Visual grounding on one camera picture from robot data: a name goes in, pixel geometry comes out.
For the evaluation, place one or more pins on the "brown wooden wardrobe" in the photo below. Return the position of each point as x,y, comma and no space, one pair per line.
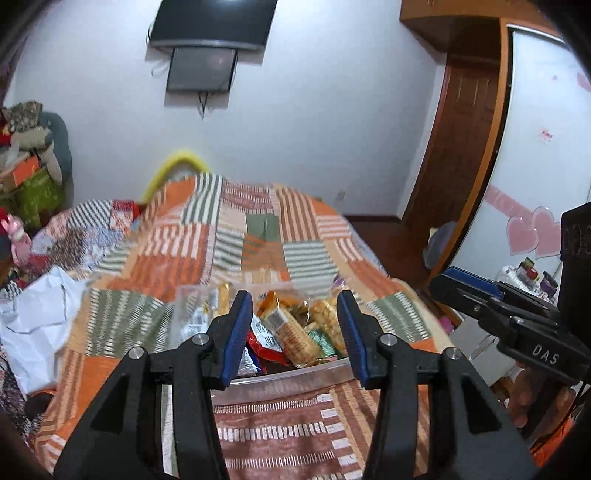
461,138

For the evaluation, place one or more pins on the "orange cardboard box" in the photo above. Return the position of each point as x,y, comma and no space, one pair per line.
23,173

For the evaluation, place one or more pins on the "pink plush toy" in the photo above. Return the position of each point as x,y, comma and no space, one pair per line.
16,237

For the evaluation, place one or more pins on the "person's right hand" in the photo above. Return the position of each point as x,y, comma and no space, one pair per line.
521,397

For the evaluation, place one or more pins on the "green snack packet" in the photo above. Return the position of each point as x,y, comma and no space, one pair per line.
323,345

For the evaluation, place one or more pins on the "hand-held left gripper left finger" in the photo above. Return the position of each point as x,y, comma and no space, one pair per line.
235,339

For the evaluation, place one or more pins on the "black wall television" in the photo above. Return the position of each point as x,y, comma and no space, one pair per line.
214,21

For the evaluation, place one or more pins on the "group of small bottles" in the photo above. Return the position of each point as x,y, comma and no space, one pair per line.
535,274

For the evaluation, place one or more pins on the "pile of assorted snack bags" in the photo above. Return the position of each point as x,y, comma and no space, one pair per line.
295,332

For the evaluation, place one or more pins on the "checkered patchwork quilt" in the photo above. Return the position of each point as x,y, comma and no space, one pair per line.
78,230

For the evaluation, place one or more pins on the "yellow foam tube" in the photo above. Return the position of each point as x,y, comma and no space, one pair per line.
178,159

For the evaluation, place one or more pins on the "white plastic bag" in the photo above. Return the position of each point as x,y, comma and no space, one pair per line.
41,318

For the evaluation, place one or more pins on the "person's right forearm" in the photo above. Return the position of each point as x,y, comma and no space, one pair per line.
561,417

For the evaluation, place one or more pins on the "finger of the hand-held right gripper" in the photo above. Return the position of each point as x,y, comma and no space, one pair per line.
480,282
475,307

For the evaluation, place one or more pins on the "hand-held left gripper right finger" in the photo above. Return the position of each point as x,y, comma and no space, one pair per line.
353,344

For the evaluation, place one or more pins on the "white sliding wardrobe door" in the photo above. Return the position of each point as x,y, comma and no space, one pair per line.
540,138

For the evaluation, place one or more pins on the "clear plastic container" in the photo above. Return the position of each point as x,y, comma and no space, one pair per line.
295,374

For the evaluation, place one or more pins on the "patterned dark cushion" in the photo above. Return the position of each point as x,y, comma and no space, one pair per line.
25,115

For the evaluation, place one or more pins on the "striped patchwork blanket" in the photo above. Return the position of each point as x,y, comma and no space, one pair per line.
295,240

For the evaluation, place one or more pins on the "grey cloth bag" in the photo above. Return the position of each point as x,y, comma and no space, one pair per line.
438,244

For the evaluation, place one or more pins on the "grey plush pillow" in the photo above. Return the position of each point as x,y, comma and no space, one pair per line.
60,138

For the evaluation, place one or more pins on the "pink heart sticker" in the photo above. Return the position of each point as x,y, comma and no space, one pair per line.
531,233

